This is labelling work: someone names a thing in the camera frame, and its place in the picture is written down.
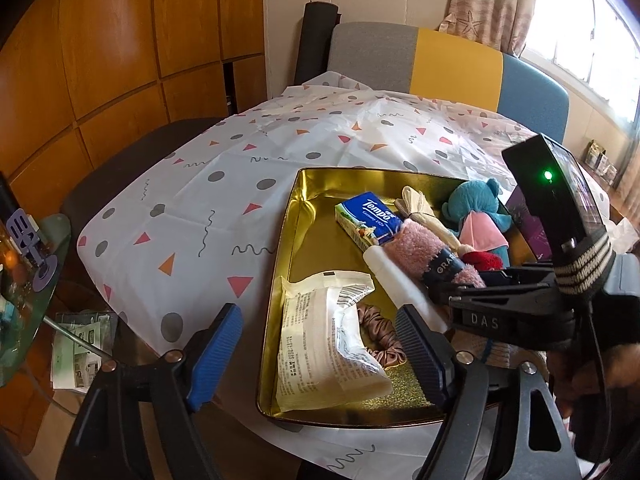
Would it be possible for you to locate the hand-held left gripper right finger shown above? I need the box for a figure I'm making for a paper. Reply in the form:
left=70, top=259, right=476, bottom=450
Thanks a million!
left=394, top=304, right=583, bottom=480

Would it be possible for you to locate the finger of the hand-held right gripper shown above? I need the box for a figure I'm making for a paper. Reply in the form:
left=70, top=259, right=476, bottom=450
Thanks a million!
left=482, top=265, right=558, bottom=286
left=427, top=280, right=576, bottom=348

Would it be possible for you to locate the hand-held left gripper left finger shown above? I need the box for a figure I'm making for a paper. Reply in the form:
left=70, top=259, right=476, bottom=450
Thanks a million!
left=55, top=302, right=244, bottom=480

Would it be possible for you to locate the red fluffy cloth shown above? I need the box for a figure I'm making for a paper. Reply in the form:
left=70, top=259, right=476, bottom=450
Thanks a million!
left=460, top=251, right=503, bottom=273

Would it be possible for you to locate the pink satin scrunchie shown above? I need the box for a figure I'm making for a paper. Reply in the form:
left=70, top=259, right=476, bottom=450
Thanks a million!
left=356, top=302, right=407, bottom=368

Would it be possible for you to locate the blue plush toy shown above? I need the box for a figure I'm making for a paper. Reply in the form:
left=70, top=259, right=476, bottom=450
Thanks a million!
left=442, top=177, right=513, bottom=266

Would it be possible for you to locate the pink fluffy cloth roll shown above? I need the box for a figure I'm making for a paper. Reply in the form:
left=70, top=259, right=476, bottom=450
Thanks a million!
left=387, top=219, right=487, bottom=291

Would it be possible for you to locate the clear plastic packet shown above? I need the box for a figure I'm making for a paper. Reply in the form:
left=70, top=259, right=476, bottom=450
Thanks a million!
left=275, top=270, right=393, bottom=413

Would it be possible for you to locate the cream cloth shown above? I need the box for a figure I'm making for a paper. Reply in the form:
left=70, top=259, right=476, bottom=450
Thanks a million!
left=395, top=185, right=473, bottom=256

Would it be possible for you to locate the blue pocket tissue packet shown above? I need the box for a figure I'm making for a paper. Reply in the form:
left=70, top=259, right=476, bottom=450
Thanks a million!
left=334, top=192, right=405, bottom=248

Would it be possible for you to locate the gold metal tray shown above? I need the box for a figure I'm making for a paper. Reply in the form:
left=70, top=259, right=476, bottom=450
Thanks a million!
left=256, top=167, right=551, bottom=431

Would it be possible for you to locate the person's right hand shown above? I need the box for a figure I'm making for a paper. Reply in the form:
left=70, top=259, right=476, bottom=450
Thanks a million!
left=547, top=342, right=640, bottom=416

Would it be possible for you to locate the purple tissue carton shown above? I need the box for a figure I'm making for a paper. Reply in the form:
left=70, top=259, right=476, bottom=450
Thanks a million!
left=505, top=187, right=551, bottom=261

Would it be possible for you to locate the row of small packets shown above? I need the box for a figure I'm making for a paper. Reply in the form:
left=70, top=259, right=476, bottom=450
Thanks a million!
left=582, top=140, right=621, bottom=186

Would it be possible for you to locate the pile of paper sachets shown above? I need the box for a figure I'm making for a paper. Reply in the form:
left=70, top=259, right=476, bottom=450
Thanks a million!
left=52, top=310, right=118, bottom=391

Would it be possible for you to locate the grey yellow blue headboard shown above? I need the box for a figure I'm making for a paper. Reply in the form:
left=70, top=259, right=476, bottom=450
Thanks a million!
left=327, top=22, right=571, bottom=143

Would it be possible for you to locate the window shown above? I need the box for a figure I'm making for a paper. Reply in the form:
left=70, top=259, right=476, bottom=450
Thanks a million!
left=520, top=0, right=640, bottom=136

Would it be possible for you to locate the glass side table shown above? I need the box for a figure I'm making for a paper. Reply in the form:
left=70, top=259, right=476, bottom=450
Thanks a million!
left=0, top=212, right=116, bottom=388

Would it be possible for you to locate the printed plastic tablecloth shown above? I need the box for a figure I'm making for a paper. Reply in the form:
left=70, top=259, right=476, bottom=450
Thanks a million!
left=77, top=71, right=566, bottom=480

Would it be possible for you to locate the starfish print curtain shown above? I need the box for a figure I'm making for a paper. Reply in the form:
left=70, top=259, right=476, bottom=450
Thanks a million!
left=440, top=0, right=538, bottom=56

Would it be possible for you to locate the purple ornament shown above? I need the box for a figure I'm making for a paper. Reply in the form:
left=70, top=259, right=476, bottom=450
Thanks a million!
left=10, top=207, right=58, bottom=291

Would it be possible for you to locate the wooden wardrobe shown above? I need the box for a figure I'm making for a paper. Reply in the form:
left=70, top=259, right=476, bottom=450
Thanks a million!
left=0, top=0, right=266, bottom=221

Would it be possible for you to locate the black cable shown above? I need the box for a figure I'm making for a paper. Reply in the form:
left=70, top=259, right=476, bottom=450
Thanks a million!
left=587, top=305, right=616, bottom=471

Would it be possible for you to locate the black upright post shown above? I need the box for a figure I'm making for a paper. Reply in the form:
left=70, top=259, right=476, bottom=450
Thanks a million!
left=295, top=1, right=340, bottom=86

